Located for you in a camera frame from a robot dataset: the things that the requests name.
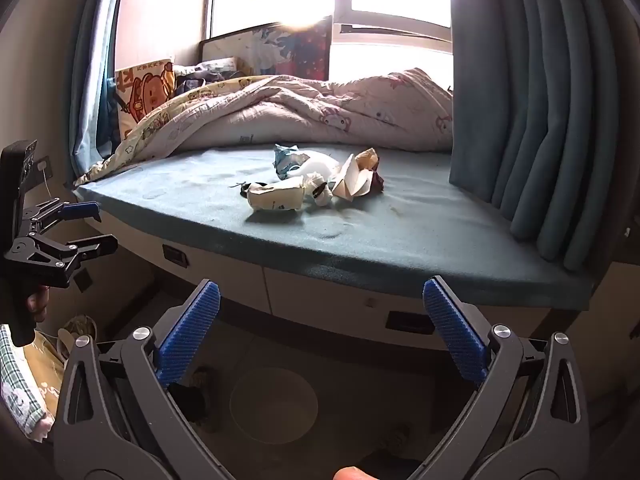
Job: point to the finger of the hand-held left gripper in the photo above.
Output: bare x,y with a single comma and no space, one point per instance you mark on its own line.
95,245
82,208

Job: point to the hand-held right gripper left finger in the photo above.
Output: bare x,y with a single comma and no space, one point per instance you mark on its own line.
192,332

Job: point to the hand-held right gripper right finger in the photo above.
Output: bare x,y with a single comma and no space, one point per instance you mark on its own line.
452,332

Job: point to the white round bin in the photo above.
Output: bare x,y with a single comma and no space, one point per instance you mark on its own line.
274,405

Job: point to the person's left hand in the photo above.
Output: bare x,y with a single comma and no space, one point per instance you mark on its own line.
37,305

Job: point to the person's right hand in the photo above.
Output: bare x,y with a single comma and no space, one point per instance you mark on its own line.
352,474

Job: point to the person's left leg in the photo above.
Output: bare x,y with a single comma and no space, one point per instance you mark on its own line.
192,405

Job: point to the beige slipper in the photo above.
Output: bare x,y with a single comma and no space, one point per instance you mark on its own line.
75,330

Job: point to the teal mattress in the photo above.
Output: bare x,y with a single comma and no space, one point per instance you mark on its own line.
200,205

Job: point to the orange cartoon pillow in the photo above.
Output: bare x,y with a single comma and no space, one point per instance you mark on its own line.
145,95

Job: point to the beige bed base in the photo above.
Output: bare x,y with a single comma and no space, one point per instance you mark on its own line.
325,295

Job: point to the light blue curtain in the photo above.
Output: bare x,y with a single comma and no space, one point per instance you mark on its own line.
95,60

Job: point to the small black item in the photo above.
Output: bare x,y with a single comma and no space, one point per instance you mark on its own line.
243,190

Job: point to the green plaid cloth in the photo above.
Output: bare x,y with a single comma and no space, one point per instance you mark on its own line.
17,385

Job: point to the crushed cream paper cup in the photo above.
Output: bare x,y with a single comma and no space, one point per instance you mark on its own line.
277,196

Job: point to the white and brown paper wrapper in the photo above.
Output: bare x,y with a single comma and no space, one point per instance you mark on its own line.
355,172

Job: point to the crumpled white tissue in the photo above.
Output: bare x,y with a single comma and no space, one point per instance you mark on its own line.
317,190

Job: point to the white and blue pillow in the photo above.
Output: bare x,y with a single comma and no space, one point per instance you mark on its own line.
217,65

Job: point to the white plastic bag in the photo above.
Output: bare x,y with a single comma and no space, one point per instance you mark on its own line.
320,164

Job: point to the dark teal curtain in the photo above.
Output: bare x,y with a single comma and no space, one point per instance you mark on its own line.
530,110

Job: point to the printed quilt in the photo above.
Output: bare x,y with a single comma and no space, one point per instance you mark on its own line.
300,105

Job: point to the printed picture board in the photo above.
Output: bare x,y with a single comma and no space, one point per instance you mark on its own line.
280,50

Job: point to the window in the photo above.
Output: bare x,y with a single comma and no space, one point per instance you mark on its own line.
390,5

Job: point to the black wall socket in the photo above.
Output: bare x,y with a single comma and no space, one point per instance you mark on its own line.
83,280

